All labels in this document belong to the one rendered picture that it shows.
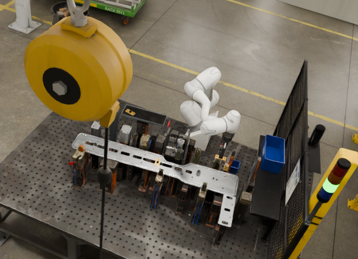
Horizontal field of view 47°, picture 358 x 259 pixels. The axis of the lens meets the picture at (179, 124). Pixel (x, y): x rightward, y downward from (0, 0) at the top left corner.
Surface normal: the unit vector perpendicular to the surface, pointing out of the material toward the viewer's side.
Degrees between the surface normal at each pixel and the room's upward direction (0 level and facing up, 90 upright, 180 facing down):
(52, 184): 0
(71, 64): 80
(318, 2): 90
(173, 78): 0
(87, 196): 0
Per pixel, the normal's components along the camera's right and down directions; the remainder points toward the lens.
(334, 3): -0.35, 0.58
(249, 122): 0.15, -0.73
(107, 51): 0.76, -0.28
